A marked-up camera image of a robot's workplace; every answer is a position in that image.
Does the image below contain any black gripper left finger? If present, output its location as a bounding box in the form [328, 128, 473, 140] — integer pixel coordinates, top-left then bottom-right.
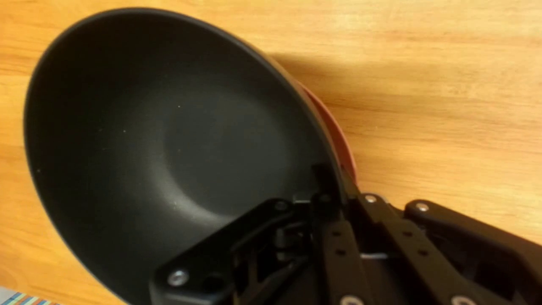
[150, 166, 373, 305]

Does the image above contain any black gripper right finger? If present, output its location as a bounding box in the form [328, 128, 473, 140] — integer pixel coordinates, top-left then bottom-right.
[350, 193, 542, 305]

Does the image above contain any black bowl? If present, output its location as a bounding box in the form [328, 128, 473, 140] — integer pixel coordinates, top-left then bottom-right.
[25, 6, 345, 305]

